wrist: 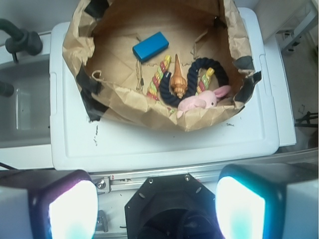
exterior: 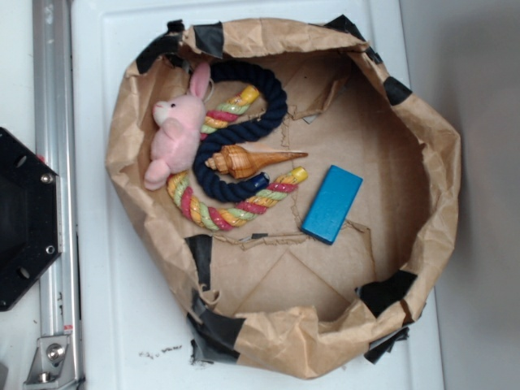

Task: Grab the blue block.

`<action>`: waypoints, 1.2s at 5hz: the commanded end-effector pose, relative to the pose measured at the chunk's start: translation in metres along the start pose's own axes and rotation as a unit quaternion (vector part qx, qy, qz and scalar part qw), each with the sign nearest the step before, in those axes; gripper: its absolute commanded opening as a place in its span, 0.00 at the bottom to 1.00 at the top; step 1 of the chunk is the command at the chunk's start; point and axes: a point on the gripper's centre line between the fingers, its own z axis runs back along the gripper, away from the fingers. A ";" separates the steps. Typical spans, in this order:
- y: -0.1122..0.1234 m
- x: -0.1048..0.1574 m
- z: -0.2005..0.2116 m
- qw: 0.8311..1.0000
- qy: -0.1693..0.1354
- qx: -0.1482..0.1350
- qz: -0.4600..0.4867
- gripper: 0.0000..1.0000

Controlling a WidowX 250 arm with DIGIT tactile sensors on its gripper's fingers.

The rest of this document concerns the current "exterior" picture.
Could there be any blue wooden block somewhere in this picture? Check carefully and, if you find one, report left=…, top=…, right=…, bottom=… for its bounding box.
left=301, top=165, right=363, bottom=245

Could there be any brown spiral seashell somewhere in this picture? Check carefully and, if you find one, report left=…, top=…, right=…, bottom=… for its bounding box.
left=205, top=145, right=308, bottom=179

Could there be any pink plush bunny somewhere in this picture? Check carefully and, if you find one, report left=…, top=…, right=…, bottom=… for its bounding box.
left=144, top=63, right=210, bottom=191

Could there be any brown paper bag nest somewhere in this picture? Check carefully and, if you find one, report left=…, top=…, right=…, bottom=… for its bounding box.
left=106, top=16, right=461, bottom=379

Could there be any multicolour striped rope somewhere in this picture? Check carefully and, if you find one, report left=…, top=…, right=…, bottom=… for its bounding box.
left=167, top=85, right=309, bottom=232

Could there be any navy blue rope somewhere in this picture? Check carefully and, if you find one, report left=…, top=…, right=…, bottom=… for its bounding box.
left=193, top=60, right=289, bottom=203

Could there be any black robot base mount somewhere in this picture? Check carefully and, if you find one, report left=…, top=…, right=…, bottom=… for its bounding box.
left=1, top=128, right=60, bottom=312

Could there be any metal corner bracket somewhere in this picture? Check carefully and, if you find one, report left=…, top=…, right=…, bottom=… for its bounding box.
left=23, top=335, right=78, bottom=389

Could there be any aluminium extrusion rail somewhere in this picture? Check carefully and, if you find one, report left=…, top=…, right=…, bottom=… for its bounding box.
left=32, top=1, right=85, bottom=389

